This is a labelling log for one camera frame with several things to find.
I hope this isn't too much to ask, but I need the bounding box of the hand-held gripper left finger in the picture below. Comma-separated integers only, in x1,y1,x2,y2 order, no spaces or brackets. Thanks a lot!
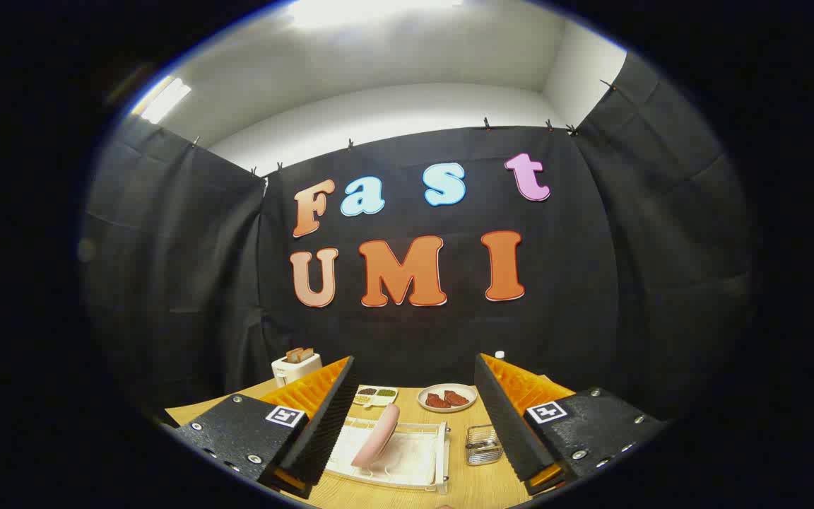
174,356,358,499

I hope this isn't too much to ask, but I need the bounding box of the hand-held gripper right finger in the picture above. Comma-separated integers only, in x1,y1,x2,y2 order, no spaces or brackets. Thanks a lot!
474,353,666,496

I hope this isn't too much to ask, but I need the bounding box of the silver wire basket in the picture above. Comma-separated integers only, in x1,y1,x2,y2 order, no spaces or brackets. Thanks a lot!
465,424,505,466

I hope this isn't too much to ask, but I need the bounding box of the pink plate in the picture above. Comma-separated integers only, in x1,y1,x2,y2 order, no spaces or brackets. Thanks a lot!
350,403,401,469

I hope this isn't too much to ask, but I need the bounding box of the white wire dish rack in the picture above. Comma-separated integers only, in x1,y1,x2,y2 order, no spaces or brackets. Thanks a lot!
326,417,450,493

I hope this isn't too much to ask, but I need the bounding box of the white divided dish with beans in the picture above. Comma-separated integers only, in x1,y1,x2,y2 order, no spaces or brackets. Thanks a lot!
352,385,399,409

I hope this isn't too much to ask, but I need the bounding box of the white plate with meat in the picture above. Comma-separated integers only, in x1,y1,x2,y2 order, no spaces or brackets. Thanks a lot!
417,382,478,414

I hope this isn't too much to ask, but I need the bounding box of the white toaster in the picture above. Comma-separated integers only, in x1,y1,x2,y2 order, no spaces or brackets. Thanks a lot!
271,351,323,388

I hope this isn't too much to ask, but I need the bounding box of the white drip tray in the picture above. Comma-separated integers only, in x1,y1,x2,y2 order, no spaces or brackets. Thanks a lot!
329,424,443,487

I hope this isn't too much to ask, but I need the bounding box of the black backdrop cloth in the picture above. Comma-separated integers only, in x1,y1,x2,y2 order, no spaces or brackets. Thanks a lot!
82,53,754,425

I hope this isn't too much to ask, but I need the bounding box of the row of black cloth clips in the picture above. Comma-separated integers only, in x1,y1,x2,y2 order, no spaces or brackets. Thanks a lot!
191,78,616,177

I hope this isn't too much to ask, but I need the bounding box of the long ceiling light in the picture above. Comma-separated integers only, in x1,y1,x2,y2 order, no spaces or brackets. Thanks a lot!
140,76,192,124

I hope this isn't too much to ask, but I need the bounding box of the wide ceiling light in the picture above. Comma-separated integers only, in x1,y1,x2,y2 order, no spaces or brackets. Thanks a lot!
287,0,464,29

